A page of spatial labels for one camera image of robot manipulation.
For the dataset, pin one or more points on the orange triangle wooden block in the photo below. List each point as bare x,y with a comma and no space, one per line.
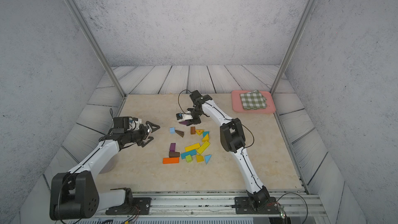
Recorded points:
199,131

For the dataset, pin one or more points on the orange long wooden block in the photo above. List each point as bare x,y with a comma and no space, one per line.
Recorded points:
171,160

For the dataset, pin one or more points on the yellow triangle wooden block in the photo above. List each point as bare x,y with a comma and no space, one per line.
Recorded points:
205,138

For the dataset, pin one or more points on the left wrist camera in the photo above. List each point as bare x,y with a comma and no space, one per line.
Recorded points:
126,123

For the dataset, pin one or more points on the teal long wooden block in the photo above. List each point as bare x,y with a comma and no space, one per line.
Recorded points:
188,153

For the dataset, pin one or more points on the light blue triangle block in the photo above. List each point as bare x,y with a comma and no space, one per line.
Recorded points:
207,158

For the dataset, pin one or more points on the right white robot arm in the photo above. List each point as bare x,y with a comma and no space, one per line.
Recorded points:
232,139

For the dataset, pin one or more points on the left aluminium frame post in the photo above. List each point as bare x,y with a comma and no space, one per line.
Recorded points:
76,12

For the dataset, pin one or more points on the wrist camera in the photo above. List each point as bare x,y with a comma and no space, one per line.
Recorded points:
181,117
126,123

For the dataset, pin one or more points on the pink tray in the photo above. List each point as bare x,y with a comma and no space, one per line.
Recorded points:
237,105

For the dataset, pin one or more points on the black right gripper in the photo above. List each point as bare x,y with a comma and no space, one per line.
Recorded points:
194,121

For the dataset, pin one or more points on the lime green long block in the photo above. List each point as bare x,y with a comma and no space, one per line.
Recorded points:
204,146

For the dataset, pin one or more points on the lilac bowl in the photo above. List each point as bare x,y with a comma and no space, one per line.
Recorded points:
109,166

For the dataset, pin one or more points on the brown small wooden block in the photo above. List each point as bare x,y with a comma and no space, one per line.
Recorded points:
192,130

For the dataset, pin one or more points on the brown slanted wooden block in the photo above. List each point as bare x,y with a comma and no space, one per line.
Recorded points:
180,133

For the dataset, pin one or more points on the right aluminium frame post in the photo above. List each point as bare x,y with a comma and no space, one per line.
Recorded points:
308,9

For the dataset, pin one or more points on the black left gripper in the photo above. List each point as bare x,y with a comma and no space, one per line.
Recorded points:
145,133

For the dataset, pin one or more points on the green checkered cloth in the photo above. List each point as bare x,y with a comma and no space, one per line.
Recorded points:
253,100

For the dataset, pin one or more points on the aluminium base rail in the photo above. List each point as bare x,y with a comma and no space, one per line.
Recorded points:
210,204

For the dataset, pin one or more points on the green small cube block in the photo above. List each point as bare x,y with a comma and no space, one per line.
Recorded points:
188,159

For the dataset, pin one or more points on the purple rectangular wooden block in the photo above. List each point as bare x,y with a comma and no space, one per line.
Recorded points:
172,147

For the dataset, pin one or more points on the aluminium frame post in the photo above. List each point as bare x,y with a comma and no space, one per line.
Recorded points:
308,9
76,12

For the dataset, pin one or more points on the yellow long wooden block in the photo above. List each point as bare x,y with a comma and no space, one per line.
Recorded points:
192,147

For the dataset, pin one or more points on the dark brown rectangular block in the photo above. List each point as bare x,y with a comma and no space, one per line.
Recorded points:
173,154

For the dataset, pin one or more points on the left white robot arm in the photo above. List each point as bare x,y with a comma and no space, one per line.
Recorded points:
74,195

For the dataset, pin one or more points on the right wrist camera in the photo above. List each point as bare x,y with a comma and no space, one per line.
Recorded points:
181,117

